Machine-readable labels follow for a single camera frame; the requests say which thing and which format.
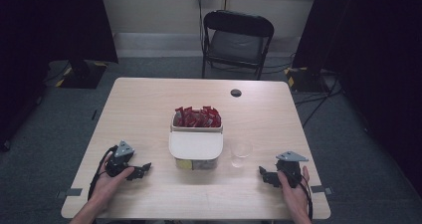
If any clear plastic cup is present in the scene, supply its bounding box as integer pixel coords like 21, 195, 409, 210
230, 140, 254, 168

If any white lidded storage box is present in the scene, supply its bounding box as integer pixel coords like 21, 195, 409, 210
168, 112, 224, 171

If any pile of red packets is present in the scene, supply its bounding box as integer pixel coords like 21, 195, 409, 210
174, 106, 223, 128

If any person's right hand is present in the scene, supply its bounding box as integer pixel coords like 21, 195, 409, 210
277, 165, 312, 215

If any grey tape strip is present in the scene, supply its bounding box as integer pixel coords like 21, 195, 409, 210
56, 187, 84, 199
310, 185, 333, 196

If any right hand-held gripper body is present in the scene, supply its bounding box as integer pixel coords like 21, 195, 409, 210
275, 150, 310, 189

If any black wall socket cable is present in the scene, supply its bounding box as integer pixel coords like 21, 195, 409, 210
197, 0, 205, 53

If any person's left hand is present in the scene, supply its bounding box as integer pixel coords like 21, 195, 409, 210
90, 155, 135, 208

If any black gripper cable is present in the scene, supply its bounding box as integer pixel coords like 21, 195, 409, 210
292, 172, 315, 222
87, 144, 119, 202

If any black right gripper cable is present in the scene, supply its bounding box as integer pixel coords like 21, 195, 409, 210
292, 172, 315, 222

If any black folding chair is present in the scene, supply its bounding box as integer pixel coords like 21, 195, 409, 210
201, 10, 276, 81

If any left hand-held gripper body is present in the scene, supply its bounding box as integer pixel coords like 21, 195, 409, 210
105, 139, 136, 178

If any black stand base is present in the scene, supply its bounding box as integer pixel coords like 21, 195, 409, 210
55, 60, 109, 90
284, 66, 327, 93

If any dark curtain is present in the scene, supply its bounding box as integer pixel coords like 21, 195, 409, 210
292, 0, 422, 198
0, 0, 119, 152

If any black floor cable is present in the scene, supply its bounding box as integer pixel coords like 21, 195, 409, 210
294, 74, 343, 128

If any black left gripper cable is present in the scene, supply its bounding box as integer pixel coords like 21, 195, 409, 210
87, 144, 119, 202

